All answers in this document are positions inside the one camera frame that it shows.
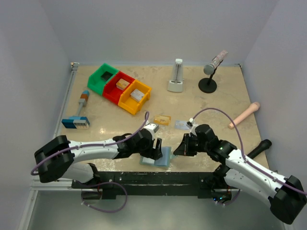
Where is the green card holder wallet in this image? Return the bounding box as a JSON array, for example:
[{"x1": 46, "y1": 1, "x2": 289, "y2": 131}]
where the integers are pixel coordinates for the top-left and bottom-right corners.
[{"x1": 140, "y1": 147, "x2": 176, "y2": 167}]

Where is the gold VIP card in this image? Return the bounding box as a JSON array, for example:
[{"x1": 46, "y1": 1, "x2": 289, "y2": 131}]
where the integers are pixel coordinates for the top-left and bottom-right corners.
[
  {"x1": 153, "y1": 115, "x2": 159, "y2": 124},
  {"x1": 158, "y1": 115, "x2": 171, "y2": 126}
]

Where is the white VIP card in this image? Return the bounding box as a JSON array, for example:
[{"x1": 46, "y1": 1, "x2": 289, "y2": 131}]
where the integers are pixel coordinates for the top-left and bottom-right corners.
[{"x1": 174, "y1": 120, "x2": 190, "y2": 130}]

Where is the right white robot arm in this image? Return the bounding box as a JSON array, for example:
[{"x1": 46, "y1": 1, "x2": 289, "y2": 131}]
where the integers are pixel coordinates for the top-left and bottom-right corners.
[{"x1": 174, "y1": 124, "x2": 307, "y2": 225}]

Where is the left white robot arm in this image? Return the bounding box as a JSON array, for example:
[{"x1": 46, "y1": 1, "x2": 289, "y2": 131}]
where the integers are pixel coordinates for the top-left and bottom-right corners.
[{"x1": 31, "y1": 127, "x2": 163, "y2": 184}]

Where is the card stack in yellow bin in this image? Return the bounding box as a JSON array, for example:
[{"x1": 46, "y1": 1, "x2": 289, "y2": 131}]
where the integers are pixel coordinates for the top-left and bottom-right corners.
[{"x1": 130, "y1": 89, "x2": 144, "y2": 102}]

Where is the card stack in red bin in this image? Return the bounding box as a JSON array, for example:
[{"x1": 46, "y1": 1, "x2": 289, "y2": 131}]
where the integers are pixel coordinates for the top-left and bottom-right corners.
[{"x1": 116, "y1": 79, "x2": 130, "y2": 91}]

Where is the yellow plastic bin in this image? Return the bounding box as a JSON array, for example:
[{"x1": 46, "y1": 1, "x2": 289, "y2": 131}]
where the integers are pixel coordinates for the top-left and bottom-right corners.
[{"x1": 118, "y1": 80, "x2": 152, "y2": 115}]

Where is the white metronome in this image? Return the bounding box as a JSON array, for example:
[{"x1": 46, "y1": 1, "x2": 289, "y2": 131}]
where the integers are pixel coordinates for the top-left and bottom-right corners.
[{"x1": 167, "y1": 58, "x2": 183, "y2": 92}]

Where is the black microphone stand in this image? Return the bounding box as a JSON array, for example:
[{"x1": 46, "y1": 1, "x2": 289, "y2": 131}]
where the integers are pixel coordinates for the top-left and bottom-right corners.
[{"x1": 198, "y1": 61, "x2": 217, "y2": 93}]

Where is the red plastic bin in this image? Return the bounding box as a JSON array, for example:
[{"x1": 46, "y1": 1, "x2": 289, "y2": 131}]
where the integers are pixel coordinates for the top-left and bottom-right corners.
[{"x1": 102, "y1": 71, "x2": 135, "y2": 105}]

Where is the toy block hammer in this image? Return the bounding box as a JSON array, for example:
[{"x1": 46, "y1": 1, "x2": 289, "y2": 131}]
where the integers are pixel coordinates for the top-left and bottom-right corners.
[{"x1": 61, "y1": 90, "x2": 90, "y2": 129}]

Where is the grey glitter microphone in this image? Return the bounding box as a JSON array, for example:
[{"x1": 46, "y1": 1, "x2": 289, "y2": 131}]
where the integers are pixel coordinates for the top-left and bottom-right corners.
[{"x1": 203, "y1": 50, "x2": 228, "y2": 75}]

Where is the green plastic bin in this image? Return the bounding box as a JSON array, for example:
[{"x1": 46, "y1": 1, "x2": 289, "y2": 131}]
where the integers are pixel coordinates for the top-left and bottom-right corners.
[{"x1": 87, "y1": 63, "x2": 119, "y2": 95}]

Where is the black item in green bin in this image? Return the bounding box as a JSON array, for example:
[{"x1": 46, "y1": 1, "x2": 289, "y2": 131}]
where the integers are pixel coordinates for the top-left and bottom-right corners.
[{"x1": 101, "y1": 71, "x2": 113, "y2": 81}]

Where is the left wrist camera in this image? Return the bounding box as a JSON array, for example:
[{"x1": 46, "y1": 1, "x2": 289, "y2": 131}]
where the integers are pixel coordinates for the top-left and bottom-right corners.
[{"x1": 144, "y1": 123, "x2": 159, "y2": 136}]

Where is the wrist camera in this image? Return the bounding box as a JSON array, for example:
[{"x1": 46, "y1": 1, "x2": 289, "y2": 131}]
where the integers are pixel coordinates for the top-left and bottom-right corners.
[
  {"x1": 144, "y1": 123, "x2": 159, "y2": 136},
  {"x1": 187, "y1": 118, "x2": 199, "y2": 135}
]

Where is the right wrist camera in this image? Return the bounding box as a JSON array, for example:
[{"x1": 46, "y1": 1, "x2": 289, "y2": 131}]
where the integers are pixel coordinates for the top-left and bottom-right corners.
[{"x1": 187, "y1": 118, "x2": 199, "y2": 135}]

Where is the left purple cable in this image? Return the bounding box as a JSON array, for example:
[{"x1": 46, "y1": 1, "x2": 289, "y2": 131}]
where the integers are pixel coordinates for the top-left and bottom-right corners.
[{"x1": 30, "y1": 111, "x2": 129, "y2": 212}]

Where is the purple cable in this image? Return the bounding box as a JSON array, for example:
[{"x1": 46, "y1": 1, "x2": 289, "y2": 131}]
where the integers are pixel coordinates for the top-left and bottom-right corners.
[
  {"x1": 190, "y1": 107, "x2": 307, "y2": 207},
  {"x1": 30, "y1": 111, "x2": 129, "y2": 212}
]

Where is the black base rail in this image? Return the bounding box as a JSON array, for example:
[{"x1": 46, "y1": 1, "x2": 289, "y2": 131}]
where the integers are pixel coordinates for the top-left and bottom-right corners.
[{"x1": 71, "y1": 171, "x2": 237, "y2": 199}]

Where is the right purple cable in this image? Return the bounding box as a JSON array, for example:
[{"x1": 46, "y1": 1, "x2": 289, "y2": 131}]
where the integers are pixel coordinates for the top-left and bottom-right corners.
[{"x1": 190, "y1": 107, "x2": 307, "y2": 207}]

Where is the aluminium frame rail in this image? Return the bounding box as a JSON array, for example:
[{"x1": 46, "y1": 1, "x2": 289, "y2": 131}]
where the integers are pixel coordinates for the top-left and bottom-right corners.
[{"x1": 18, "y1": 62, "x2": 80, "y2": 230}]

